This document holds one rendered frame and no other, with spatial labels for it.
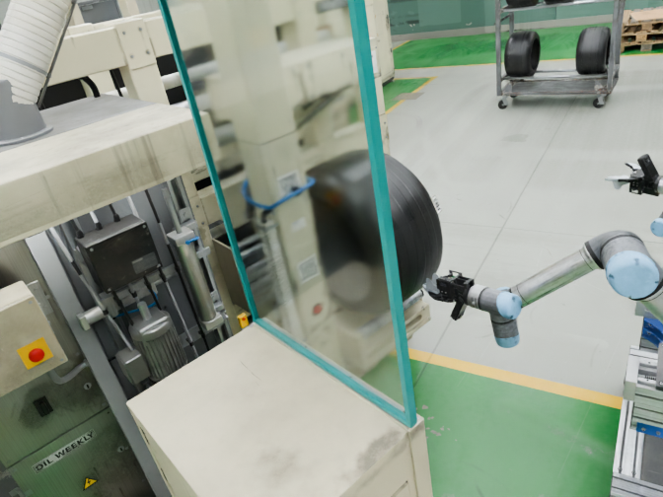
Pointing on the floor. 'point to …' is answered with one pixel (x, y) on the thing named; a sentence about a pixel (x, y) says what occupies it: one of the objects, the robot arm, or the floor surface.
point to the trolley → (520, 59)
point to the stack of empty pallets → (641, 31)
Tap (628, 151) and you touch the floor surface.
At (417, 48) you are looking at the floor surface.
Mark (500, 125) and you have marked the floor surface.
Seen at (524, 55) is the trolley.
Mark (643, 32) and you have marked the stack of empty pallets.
